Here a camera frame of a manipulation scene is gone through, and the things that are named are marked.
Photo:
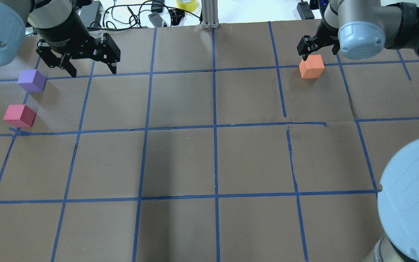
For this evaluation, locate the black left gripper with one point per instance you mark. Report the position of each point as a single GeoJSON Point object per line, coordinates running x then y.
{"type": "Point", "coordinates": [63, 32]}

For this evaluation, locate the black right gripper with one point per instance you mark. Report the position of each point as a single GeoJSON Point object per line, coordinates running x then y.
{"type": "Point", "coordinates": [325, 35]}

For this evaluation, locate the orange foam cube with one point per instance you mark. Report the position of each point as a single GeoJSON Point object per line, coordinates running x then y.
{"type": "Point", "coordinates": [312, 68]}

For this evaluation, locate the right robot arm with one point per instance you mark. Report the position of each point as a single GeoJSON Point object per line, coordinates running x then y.
{"type": "Point", "coordinates": [360, 29]}

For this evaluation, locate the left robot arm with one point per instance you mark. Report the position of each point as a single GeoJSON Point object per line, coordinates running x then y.
{"type": "Point", "coordinates": [14, 15]}

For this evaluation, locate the black power adapter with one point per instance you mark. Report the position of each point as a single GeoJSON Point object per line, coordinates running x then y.
{"type": "Point", "coordinates": [90, 14]}

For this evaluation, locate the purple foam cube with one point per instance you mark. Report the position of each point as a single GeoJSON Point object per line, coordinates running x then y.
{"type": "Point", "coordinates": [31, 80]}

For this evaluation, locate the pink foam cube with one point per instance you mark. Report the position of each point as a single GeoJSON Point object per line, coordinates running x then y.
{"type": "Point", "coordinates": [20, 116]}

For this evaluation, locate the yellow tape roll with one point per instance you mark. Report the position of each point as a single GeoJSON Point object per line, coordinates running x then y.
{"type": "Point", "coordinates": [187, 5]}

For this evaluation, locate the aluminium frame post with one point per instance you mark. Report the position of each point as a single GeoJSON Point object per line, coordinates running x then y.
{"type": "Point", "coordinates": [209, 14]}

